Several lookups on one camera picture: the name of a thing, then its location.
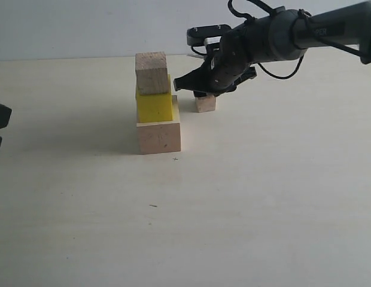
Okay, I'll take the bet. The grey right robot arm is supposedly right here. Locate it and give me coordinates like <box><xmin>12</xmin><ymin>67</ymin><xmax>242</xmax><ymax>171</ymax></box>
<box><xmin>174</xmin><ymin>1</ymin><xmax>371</xmax><ymax>97</ymax></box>

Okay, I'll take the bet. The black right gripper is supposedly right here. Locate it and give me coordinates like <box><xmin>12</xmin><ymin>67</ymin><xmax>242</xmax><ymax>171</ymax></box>
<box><xmin>173</xmin><ymin>16</ymin><xmax>281</xmax><ymax>98</ymax></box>

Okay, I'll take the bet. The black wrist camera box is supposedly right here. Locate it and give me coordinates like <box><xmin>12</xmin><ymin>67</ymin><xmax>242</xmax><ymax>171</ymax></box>
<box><xmin>186</xmin><ymin>24</ymin><xmax>231</xmax><ymax>47</ymax></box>

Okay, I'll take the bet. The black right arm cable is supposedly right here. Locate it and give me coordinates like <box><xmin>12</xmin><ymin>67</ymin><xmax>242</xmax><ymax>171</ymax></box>
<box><xmin>227</xmin><ymin>0</ymin><xmax>366</xmax><ymax>80</ymax></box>

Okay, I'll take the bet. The large wooden cube block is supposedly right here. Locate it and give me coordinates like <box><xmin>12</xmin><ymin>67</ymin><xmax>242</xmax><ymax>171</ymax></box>
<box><xmin>136</xmin><ymin>95</ymin><xmax>181</xmax><ymax>154</ymax></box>

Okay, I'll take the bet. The medium wooden cube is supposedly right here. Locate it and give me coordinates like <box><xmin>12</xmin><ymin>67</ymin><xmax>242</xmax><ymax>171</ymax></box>
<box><xmin>135</xmin><ymin>51</ymin><xmax>170</xmax><ymax>95</ymax></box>

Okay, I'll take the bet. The yellow cube block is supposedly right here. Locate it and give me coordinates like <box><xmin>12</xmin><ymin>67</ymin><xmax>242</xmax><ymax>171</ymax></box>
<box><xmin>135</xmin><ymin>74</ymin><xmax>174</xmax><ymax>123</ymax></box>

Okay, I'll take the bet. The small wooden cube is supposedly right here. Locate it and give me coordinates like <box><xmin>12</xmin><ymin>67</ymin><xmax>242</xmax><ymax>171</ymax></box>
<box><xmin>195</xmin><ymin>94</ymin><xmax>217</xmax><ymax>113</ymax></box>

